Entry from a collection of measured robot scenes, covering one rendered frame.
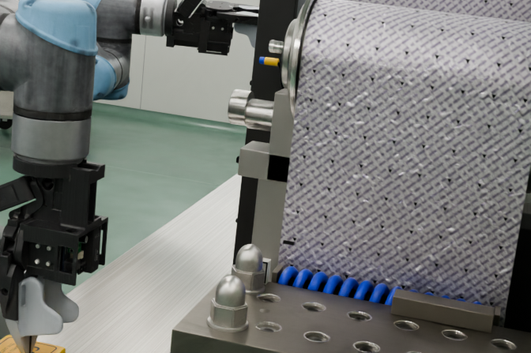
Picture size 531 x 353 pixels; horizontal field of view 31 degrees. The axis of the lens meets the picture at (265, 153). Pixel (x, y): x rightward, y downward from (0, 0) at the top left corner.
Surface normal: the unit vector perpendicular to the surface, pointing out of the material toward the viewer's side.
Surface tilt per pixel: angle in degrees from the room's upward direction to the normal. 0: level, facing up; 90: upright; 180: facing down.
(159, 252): 0
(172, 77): 90
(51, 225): 0
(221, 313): 90
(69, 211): 90
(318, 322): 0
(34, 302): 93
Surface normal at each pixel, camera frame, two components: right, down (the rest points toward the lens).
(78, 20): 0.68, 0.18
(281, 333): 0.11, -0.97
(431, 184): -0.26, 0.18
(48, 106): 0.09, 0.23
